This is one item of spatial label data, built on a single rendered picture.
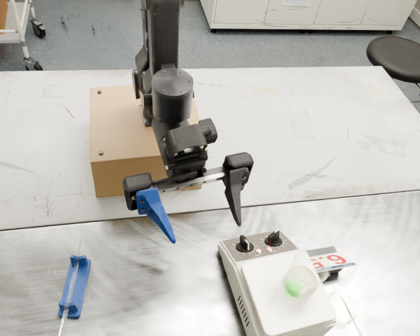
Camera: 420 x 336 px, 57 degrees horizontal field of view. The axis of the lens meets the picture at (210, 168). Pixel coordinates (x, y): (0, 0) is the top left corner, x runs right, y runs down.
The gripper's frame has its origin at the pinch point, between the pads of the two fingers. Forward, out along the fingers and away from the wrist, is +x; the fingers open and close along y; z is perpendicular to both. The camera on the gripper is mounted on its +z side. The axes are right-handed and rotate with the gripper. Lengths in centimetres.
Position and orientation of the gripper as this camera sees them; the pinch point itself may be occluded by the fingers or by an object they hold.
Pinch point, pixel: (200, 211)
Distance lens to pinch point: 53.5
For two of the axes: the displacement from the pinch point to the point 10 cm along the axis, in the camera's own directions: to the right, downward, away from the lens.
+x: 3.1, 8.0, -5.1
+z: 1.0, -5.6, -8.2
